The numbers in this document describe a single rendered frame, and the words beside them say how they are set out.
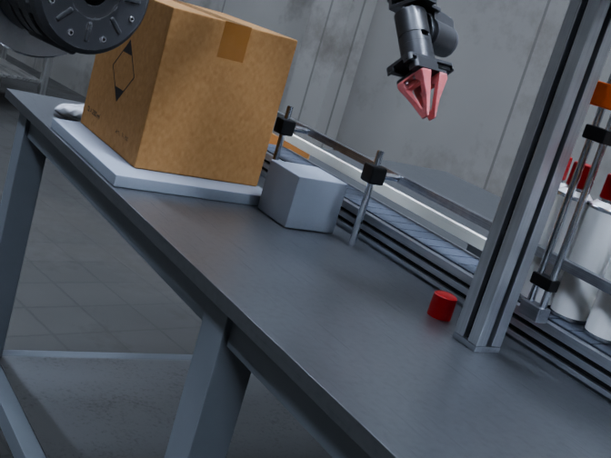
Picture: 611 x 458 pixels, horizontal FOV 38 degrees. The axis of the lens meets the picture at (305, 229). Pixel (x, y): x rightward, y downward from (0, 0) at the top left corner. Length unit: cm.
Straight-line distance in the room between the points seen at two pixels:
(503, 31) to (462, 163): 67
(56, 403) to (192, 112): 81
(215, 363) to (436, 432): 36
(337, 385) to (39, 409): 118
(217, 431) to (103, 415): 85
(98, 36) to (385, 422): 52
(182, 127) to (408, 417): 77
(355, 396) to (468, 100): 375
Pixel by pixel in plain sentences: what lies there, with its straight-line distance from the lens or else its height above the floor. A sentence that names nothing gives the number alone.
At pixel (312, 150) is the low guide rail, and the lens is 184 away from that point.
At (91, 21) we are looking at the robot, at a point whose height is 110.
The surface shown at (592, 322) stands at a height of 90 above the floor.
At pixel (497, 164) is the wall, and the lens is 445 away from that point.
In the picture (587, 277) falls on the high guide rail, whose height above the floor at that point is 95.
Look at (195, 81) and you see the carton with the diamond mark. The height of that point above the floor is 101.
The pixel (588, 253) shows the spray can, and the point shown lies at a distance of 125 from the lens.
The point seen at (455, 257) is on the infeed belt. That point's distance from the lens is 141.
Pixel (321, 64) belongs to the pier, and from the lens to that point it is 505.
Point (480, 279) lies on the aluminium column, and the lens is 116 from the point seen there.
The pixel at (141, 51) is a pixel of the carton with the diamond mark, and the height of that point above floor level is 103.
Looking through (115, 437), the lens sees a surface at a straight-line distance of 197.
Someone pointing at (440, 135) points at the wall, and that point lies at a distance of 467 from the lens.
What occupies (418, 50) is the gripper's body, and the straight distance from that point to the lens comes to 156.
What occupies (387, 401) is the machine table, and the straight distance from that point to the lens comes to 93.
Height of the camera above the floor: 118
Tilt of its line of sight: 14 degrees down
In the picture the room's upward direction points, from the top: 17 degrees clockwise
